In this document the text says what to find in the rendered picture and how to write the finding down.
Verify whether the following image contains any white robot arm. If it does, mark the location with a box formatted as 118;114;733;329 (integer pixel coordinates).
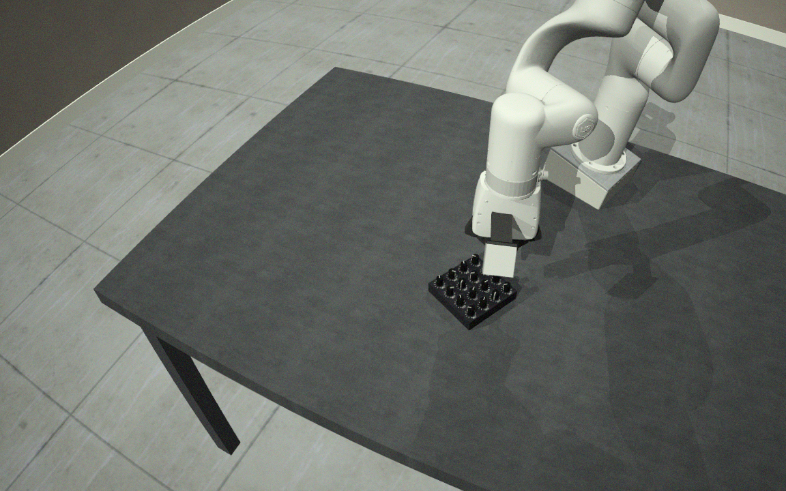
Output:
482;0;720;278

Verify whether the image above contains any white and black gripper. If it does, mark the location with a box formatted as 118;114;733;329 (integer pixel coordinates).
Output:
465;171;542;251

